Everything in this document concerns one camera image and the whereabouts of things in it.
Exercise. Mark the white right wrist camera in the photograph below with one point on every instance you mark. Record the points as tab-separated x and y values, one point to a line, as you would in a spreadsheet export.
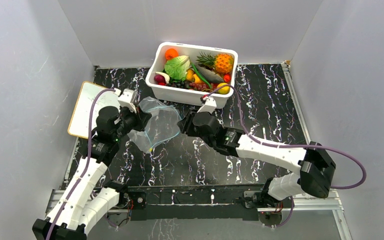
208	105

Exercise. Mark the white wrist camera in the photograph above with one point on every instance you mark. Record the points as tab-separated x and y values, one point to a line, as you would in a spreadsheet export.
208	105
127	99

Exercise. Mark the toy yellow pepper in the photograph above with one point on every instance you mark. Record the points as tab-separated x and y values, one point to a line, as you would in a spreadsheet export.
192	77

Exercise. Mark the toy green cabbage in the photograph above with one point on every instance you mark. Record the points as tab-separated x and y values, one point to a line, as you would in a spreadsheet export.
177	67

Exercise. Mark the clear zip top bag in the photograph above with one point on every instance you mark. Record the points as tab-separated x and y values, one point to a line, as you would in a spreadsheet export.
161	127

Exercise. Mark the toy green bean pod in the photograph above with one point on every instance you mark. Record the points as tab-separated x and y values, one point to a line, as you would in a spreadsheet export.
200	75

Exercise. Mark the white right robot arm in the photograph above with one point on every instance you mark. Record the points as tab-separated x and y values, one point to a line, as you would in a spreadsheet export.
311	168

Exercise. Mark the toy yellow lemon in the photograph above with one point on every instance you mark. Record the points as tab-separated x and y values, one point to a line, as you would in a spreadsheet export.
223	88

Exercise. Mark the toy pineapple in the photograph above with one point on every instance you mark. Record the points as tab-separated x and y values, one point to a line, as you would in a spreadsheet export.
221	63

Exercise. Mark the toy purple onion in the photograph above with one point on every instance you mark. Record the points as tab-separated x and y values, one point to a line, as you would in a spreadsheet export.
161	78

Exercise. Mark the toy red grapes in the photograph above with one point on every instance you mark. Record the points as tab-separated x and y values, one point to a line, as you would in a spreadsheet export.
202	87

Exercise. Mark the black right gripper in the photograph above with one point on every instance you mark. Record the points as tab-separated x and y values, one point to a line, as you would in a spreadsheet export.
184	124

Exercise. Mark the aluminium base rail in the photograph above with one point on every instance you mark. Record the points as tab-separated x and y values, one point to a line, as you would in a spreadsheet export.
216	201

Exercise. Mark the white board wooden frame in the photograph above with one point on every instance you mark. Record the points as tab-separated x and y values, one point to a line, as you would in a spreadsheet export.
79	122

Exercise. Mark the toy red tomato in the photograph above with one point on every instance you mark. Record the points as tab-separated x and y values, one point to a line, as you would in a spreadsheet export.
227	78

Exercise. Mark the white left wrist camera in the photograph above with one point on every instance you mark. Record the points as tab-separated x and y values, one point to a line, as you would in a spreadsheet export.
127	99

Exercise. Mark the toy orange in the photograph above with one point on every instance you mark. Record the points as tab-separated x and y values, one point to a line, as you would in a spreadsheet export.
170	54

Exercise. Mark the white plastic food bin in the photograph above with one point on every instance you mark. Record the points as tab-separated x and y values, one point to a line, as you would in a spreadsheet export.
177	90

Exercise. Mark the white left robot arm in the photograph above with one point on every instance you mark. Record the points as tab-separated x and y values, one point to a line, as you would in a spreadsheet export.
75	213

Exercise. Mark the toy grey fish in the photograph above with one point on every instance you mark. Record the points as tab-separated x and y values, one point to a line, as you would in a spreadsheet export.
209	75

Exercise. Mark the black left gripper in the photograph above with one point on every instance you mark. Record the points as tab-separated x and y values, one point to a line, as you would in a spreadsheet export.
141	118

